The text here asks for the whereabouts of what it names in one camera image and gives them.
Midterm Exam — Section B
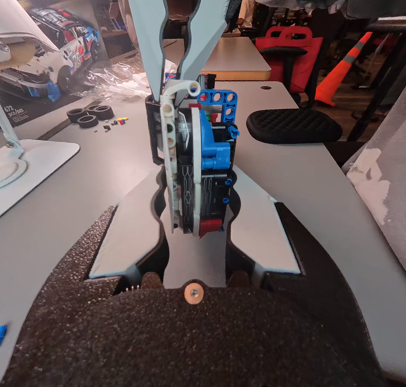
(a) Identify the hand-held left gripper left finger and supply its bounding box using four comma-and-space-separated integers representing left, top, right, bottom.
89, 167, 171, 286

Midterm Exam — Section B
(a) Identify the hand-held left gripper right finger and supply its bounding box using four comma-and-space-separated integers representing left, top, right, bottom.
226, 166, 301, 283

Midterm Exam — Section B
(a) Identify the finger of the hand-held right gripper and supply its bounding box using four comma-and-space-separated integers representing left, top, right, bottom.
123, 0, 167, 104
176, 0, 236, 82

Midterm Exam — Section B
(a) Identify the white curved wheel arch piece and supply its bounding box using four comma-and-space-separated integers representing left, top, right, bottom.
159, 79, 200, 178

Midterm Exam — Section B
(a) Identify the brick-built toy race car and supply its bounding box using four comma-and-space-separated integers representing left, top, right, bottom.
145, 73, 241, 239

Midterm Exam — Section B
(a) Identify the grey desk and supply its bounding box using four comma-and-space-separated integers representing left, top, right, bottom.
0, 81, 406, 387

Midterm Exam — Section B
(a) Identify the grey table with wooden edge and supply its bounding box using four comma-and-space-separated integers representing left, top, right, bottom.
162, 36, 272, 82

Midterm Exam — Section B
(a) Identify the clear plastic bag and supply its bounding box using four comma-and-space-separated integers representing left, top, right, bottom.
71, 59, 178, 100

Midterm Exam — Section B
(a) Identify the black chair armrest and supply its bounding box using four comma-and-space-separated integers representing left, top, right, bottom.
246, 109, 344, 145
259, 46, 309, 93

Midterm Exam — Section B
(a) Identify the race car printed toy box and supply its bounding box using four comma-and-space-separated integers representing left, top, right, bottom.
0, 0, 110, 129

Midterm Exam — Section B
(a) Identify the red bag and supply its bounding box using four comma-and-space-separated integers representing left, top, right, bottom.
255, 26, 323, 94

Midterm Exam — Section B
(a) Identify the orange traffic cone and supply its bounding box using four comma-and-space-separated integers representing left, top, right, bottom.
315, 31, 374, 107

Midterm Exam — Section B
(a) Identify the grey paint-splattered clothing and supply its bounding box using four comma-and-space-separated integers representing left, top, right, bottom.
342, 86, 406, 237

